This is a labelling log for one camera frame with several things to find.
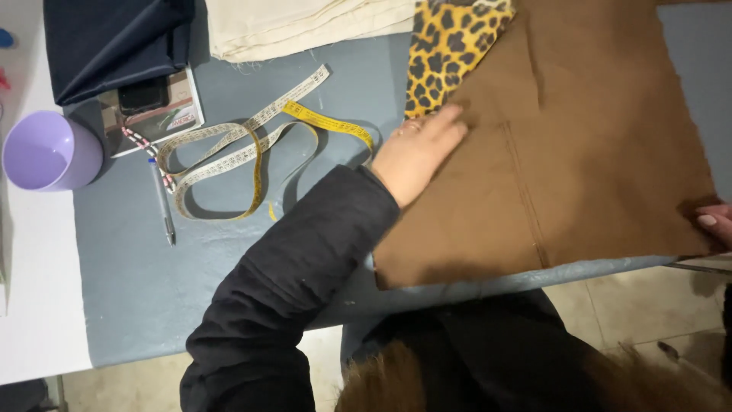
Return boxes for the person's black clothing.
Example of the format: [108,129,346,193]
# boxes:
[340,288,610,412]

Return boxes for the white and pink beaded string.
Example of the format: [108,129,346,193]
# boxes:
[120,126,177,194]

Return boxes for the folded navy fabric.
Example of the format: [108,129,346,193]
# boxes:
[43,0,196,107]

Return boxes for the silver ballpoint pen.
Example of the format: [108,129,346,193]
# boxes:
[148,157,177,247]

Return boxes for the brown fabric piece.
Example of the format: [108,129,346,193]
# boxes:
[373,0,722,291]

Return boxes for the paperback book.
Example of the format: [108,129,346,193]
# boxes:
[97,64,205,159]

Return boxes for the folded cream fabric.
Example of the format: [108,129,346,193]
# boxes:
[204,0,417,64]

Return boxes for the lilac plastic cup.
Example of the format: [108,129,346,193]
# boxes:
[2,110,105,192]

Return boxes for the grey-blue table mat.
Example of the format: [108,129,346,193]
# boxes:
[64,0,732,368]

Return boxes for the white and yellow measuring tape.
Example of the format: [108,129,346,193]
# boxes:
[156,64,375,223]

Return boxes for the person's left hand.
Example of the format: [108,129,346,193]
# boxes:
[371,103,469,209]

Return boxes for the person's right hand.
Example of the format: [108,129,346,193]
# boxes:
[694,201,732,250]

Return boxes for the leopard print fabric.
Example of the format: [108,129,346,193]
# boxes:
[404,0,517,120]

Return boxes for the black phone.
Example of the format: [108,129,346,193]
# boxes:
[117,76,170,117]

